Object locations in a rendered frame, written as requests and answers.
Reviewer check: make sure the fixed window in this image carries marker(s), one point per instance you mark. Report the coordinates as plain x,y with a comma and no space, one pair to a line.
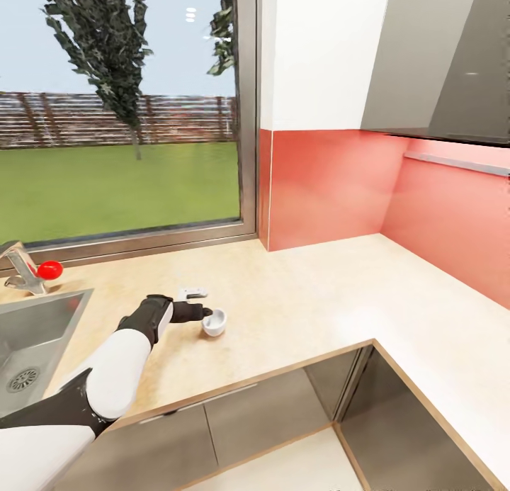
118,127

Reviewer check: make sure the cabinet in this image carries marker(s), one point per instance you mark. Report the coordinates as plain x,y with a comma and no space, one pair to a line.
398,444
442,70
177,447

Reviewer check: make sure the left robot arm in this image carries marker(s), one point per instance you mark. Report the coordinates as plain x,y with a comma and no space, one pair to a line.
41,442

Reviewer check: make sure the coffee cup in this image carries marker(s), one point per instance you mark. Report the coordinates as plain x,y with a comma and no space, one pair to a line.
214,324

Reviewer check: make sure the drop in sink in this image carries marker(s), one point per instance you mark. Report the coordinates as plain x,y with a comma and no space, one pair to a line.
35,332

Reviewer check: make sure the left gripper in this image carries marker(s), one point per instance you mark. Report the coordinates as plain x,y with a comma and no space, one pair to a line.
193,312

